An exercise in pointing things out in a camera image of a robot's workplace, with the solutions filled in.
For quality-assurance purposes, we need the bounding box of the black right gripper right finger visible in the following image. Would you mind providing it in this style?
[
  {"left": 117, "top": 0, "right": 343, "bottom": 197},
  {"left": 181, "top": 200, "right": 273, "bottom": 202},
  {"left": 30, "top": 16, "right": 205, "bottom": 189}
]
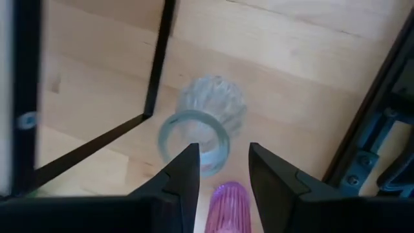
[{"left": 248, "top": 142, "right": 414, "bottom": 233}]

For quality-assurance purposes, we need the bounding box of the black table frame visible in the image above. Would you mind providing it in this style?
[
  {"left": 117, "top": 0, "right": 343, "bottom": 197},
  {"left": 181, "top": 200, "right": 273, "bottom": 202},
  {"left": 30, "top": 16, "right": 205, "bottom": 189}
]
[{"left": 321, "top": 9, "right": 414, "bottom": 198}]

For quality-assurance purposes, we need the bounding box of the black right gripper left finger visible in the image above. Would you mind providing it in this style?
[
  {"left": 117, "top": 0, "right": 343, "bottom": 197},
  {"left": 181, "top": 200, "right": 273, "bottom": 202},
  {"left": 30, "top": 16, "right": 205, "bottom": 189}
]
[{"left": 0, "top": 142, "right": 201, "bottom": 233}]

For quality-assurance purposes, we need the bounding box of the wooden shelf with black legs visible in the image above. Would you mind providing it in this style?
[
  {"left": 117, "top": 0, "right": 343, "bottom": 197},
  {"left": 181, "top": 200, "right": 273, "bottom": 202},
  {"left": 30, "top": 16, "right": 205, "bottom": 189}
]
[{"left": 0, "top": 0, "right": 178, "bottom": 199}]

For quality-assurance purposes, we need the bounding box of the pink ribbed bottle vase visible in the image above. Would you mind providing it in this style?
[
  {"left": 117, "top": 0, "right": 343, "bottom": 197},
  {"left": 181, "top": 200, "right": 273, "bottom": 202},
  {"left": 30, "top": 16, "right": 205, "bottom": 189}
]
[{"left": 204, "top": 181, "right": 252, "bottom": 233}]

